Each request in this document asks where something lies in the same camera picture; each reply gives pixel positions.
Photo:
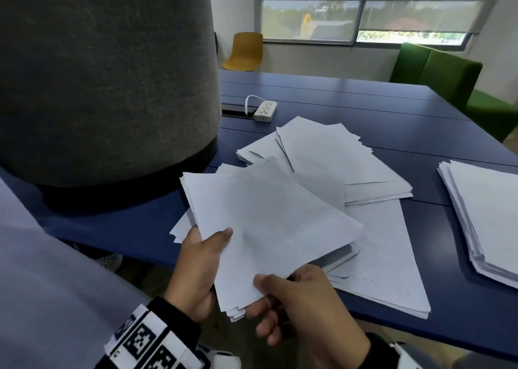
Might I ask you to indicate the person's right hand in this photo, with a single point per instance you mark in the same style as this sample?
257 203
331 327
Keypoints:
315 316

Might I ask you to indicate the person's left hand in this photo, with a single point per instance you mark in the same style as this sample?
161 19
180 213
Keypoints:
194 275

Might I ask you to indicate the gathered white paper bundle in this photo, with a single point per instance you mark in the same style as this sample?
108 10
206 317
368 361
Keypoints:
275 227

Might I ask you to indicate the pile of white papers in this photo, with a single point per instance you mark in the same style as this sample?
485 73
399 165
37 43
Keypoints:
323 150

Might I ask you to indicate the aligned white paper stack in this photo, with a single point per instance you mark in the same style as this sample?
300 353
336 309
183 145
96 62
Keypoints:
489 219

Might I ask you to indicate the person's lavender shirt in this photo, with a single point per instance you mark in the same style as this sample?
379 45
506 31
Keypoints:
48 300

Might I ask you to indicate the right wristband with marker tiles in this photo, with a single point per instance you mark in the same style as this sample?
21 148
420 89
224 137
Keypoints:
380 352

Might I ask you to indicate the wristband with marker tiles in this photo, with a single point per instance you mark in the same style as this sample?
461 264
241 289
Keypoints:
141 336
380 352

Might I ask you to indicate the left wristband with marker tiles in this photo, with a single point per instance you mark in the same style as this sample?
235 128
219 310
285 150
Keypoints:
141 336

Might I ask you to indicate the white clog shoe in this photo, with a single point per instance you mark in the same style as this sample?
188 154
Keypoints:
110 261

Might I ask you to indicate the white power strip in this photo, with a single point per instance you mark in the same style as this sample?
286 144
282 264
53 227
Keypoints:
266 110

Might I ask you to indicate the grey felt pillar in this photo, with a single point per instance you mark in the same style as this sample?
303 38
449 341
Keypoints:
101 77

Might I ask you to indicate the yellow chair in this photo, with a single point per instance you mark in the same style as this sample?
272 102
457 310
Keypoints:
245 51

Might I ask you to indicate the green sofa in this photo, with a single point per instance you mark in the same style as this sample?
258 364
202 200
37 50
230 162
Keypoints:
445 73

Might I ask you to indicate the large framed window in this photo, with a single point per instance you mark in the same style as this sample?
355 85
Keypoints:
311 20

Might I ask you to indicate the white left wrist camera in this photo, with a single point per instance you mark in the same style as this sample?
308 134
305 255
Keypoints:
218 360

